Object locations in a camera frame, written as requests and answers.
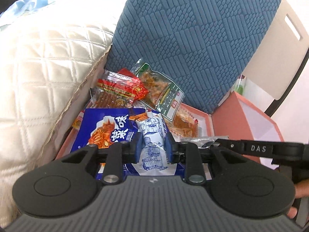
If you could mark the cream quilted mattress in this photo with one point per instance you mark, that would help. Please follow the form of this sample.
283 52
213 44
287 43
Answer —
49 60

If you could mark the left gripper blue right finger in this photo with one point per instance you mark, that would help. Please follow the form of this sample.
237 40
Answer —
169 143

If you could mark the pink deep cardboard box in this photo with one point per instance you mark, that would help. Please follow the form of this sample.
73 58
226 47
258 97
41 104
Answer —
239 119

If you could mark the white blue small snack packet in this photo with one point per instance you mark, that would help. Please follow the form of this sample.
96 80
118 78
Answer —
153 155

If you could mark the person's right hand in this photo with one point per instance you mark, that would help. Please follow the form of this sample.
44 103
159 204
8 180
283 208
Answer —
301 190

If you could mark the large blue snack bag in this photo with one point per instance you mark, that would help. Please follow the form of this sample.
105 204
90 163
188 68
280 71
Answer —
106 126

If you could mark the blue textured headboard cushion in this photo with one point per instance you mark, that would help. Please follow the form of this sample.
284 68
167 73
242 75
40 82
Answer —
202 45

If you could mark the red clear spicy stick packet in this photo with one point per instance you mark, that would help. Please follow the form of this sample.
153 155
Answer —
117 90

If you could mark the green clear pickle snack packet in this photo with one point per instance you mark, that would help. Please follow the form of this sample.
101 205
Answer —
164 95

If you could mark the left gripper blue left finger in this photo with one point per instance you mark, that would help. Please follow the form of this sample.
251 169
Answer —
138 145

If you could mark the light blue bed sheet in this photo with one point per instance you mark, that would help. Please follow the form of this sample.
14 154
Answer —
22 6

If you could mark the orange tofu snack packet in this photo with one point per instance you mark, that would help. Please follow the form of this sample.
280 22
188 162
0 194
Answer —
183 124

